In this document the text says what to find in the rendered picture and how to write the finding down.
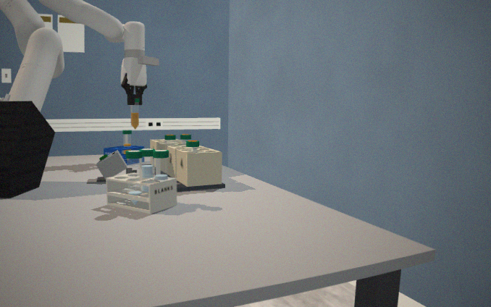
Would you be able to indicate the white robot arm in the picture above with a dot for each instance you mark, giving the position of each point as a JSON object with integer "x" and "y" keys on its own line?
{"x": 41, "y": 46}

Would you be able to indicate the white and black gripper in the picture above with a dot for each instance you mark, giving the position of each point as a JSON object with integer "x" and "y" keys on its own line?
{"x": 136, "y": 74}

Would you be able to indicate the clear plastic tube rack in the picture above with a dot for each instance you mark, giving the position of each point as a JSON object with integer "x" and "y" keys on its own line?
{"x": 162, "y": 194}

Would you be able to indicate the clear tube with green cap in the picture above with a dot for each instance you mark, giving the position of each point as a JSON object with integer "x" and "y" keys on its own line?
{"x": 134, "y": 172}
{"x": 147, "y": 164}
{"x": 160, "y": 164}

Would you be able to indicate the blue tube rack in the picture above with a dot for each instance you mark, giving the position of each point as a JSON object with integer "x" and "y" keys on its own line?
{"x": 113, "y": 149}

